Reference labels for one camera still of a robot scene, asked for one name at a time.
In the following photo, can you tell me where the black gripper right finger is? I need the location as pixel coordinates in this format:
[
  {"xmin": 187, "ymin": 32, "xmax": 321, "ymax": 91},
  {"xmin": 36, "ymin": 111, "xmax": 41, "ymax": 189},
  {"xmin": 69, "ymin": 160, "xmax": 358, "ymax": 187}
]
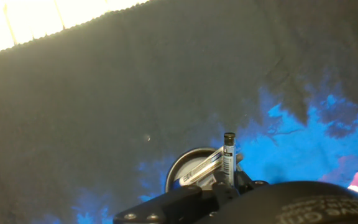
[{"xmin": 234, "ymin": 169, "xmax": 270, "ymax": 195}]

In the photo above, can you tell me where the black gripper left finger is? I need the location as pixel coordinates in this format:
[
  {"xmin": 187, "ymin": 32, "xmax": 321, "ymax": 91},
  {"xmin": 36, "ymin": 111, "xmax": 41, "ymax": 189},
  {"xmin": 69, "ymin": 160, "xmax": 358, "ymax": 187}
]
[{"xmin": 112, "ymin": 170, "xmax": 239, "ymax": 224}]

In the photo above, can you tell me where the thin black gel pen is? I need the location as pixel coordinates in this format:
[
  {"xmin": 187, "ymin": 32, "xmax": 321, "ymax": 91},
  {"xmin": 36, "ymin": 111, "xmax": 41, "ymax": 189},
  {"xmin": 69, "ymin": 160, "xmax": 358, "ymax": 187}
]
[{"xmin": 222, "ymin": 132, "xmax": 237, "ymax": 187}]

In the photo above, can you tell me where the black mesh pen holder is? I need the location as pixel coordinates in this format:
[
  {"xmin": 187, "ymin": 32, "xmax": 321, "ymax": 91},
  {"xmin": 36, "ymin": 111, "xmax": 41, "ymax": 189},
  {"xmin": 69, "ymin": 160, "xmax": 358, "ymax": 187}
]
[{"xmin": 165, "ymin": 147, "xmax": 245, "ymax": 194}]

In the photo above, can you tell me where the blue cap whiteboard marker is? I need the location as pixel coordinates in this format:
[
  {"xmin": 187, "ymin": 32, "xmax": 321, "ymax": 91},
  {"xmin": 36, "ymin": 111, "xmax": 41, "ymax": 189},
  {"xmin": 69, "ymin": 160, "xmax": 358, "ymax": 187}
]
[{"xmin": 171, "ymin": 146, "xmax": 225, "ymax": 191}]

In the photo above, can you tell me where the printed landscape cloth mat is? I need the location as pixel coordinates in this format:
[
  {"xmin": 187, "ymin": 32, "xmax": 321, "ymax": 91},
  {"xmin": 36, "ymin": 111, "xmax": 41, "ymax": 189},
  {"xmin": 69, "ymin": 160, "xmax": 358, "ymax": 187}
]
[{"xmin": 0, "ymin": 0, "xmax": 358, "ymax": 224}]

